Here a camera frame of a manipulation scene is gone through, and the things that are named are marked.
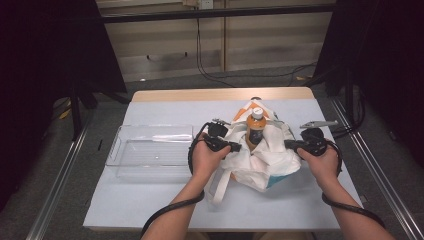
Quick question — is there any black horizontal bar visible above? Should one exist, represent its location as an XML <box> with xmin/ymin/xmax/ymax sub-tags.
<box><xmin>99</xmin><ymin>3</ymin><xmax>336</xmax><ymax>24</ymax></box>

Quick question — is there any black curtain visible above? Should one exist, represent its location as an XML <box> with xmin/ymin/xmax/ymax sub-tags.
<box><xmin>312</xmin><ymin>0</ymin><xmax>424</xmax><ymax>169</ymax></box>
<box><xmin>0</xmin><ymin>0</ymin><xmax>128</xmax><ymax>212</ymax></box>

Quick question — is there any white patterned tote bag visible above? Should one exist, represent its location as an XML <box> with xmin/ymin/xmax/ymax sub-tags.
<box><xmin>203</xmin><ymin>99</ymin><xmax>303</xmax><ymax>205</ymax></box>

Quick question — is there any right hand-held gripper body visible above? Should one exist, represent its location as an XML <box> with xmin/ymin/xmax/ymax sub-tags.
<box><xmin>298</xmin><ymin>120</ymin><xmax>340</xmax><ymax>157</ymax></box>

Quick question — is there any person's right hand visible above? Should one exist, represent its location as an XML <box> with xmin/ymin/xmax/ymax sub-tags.
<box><xmin>296</xmin><ymin>144</ymin><xmax>341</xmax><ymax>192</ymax></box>

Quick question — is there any black hanging cable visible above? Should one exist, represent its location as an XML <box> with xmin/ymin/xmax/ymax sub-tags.
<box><xmin>195</xmin><ymin>18</ymin><xmax>318</xmax><ymax>88</ymax></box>

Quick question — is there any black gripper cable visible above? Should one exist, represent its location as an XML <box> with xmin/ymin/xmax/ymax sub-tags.
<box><xmin>139</xmin><ymin>122</ymin><xmax>213</xmax><ymax>240</ymax></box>
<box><xmin>320</xmin><ymin>139</ymin><xmax>387</xmax><ymax>230</ymax></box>

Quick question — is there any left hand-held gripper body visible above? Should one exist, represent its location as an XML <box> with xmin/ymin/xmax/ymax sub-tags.
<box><xmin>199</xmin><ymin>118</ymin><xmax>233</xmax><ymax>154</ymax></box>

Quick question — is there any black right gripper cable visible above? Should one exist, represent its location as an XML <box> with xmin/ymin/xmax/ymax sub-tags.
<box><xmin>320</xmin><ymin>139</ymin><xmax>387</xmax><ymax>230</ymax></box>

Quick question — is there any orange drink bottle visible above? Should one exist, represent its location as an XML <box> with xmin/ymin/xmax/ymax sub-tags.
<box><xmin>244</xmin><ymin>107</ymin><xmax>268</xmax><ymax>152</ymax></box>

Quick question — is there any pale blue table sheet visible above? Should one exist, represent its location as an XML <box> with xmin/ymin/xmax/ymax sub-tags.
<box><xmin>83</xmin><ymin>98</ymin><xmax>369</xmax><ymax>232</ymax></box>

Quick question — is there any person's left hand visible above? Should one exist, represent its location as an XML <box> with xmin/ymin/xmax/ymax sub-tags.
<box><xmin>191</xmin><ymin>132</ymin><xmax>232</xmax><ymax>184</ymax></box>

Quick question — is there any clear plastic container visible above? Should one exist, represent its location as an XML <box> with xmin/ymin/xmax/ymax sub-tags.
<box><xmin>105</xmin><ymin>124</ymin><xmax>195</xmax><ymax>178</ymax></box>

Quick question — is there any metal floor rail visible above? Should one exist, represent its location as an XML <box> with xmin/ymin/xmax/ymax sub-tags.
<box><xmin>329</xmin><ymin>96</ymin><xmax>424</xmax><ymax>240</ymax></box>
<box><xmin>26</xmin><ymin>111</ymin><xmax>98</xmax><ymax>240</ymax></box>

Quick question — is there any black stand leg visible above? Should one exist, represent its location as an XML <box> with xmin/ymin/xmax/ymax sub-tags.
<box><xmin>69</xmin><ymin>76</ymin><xmax>84</xmax><ymax>142</ymax></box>

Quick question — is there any bundle of black floor cables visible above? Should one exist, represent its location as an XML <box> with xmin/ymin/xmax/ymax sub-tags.
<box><xmin>330</xmin><ymin>88</ymin><xmax>367</xmax><ymax>140</ymax></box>

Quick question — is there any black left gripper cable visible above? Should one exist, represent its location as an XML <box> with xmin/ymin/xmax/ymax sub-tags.
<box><xmin>139</xmin><ymin>122</ymin><xmax>213</xmax><ymax>240</ymax></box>

